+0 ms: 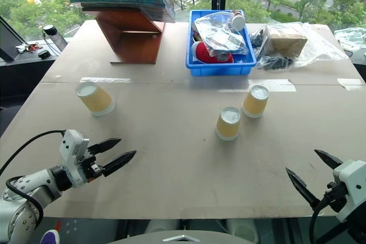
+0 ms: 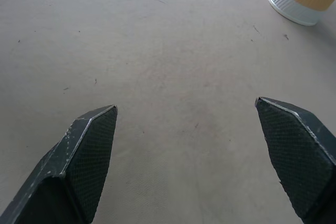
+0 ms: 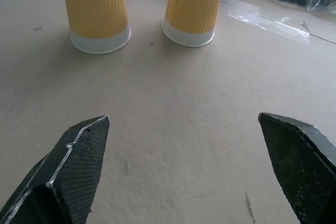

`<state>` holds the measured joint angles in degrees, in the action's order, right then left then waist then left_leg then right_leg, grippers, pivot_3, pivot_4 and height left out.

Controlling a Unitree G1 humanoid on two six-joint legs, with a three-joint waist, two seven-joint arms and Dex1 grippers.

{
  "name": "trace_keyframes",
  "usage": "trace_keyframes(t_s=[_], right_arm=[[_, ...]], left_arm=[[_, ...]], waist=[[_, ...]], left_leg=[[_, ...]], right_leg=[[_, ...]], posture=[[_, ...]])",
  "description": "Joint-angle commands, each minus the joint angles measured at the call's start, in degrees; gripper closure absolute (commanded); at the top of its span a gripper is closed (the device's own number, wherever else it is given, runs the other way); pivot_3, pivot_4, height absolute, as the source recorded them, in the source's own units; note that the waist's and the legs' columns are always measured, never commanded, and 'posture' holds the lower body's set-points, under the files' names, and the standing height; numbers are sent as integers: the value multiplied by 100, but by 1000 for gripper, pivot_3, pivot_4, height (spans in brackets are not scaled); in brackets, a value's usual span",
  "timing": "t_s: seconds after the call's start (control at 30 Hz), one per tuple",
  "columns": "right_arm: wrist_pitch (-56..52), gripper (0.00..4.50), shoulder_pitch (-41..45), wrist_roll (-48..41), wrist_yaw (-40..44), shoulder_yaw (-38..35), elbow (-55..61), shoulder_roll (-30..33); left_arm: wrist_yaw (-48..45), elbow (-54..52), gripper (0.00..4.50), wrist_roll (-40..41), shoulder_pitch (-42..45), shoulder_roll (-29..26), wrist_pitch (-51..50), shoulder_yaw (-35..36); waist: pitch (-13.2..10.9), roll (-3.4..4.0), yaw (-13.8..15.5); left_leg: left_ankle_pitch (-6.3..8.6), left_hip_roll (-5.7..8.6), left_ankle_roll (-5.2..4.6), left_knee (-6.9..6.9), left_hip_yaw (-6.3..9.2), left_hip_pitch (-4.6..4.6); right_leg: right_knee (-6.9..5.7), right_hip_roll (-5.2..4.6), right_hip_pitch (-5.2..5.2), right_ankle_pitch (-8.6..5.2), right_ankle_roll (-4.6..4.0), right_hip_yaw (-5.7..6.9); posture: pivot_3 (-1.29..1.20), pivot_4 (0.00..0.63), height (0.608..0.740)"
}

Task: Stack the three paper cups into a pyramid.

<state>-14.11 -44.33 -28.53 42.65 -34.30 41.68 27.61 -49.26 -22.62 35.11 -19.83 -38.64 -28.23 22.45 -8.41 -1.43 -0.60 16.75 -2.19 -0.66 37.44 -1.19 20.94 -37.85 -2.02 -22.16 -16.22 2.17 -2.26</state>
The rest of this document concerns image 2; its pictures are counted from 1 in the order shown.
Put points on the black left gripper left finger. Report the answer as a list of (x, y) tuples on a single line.
[(78, 161)]

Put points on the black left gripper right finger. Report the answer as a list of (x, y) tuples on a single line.
[(299, 155)]

